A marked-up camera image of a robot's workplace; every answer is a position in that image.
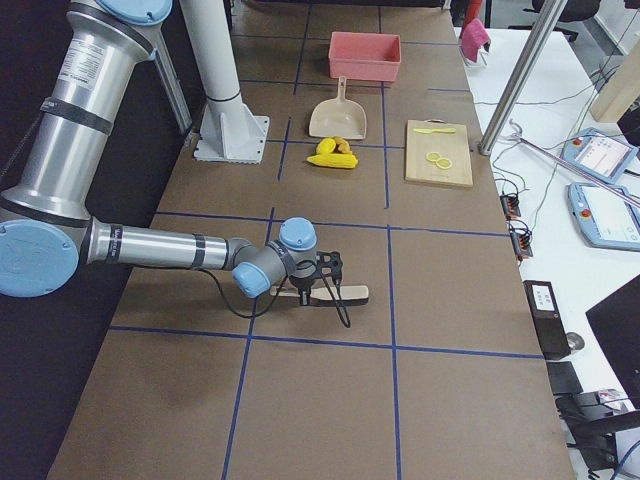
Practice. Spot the orange black connector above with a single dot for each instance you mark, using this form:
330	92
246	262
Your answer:
521	239
510	205

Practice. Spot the beige plastic dustpan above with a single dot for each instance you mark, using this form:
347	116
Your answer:
339	117

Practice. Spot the metal rod with hook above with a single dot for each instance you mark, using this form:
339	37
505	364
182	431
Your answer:
518	138

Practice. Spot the orange black connector near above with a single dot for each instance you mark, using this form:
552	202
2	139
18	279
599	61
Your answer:
521	239

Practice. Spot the blue teach pendant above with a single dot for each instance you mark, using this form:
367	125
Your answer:
603	156
604	220

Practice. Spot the bamboo cutting board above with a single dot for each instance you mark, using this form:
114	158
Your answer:
455	147

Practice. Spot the aluminium frame post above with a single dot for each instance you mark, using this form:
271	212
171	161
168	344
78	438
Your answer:
535	43

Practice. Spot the beige hand brush black bristles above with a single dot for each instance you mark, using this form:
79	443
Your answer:
322	296

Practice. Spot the magenta cloth on rack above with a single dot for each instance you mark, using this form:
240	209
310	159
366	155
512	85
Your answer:
474	41

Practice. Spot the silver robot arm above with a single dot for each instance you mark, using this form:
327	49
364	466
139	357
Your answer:
46	230

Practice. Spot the yellow toy corn cob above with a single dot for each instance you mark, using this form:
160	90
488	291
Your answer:
334	160

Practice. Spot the tan toy ginger root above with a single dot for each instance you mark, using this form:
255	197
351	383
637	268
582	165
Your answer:
342	146

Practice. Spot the near blue teach pendant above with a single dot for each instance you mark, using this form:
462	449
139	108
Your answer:
604	220

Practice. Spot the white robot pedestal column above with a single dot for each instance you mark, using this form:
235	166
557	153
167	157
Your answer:
229	131

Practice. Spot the orange black connector far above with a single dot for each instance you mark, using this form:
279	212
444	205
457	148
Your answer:
510	205

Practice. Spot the pink plastic bin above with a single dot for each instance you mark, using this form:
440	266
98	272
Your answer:
364	56

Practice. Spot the yellow-green plastic knife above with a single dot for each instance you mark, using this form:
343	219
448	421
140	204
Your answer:
429	131

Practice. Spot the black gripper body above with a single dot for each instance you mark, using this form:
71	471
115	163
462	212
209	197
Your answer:
301	282

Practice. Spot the far blue teach pendant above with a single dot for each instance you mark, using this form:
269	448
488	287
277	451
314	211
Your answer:
603	156

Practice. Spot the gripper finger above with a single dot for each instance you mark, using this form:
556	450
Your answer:
303	297

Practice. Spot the black computer monitor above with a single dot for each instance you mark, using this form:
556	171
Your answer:
615	324

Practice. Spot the black box with label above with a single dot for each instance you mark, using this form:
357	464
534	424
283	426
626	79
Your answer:
546	319

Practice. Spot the lemon slice lower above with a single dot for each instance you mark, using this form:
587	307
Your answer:
444	163

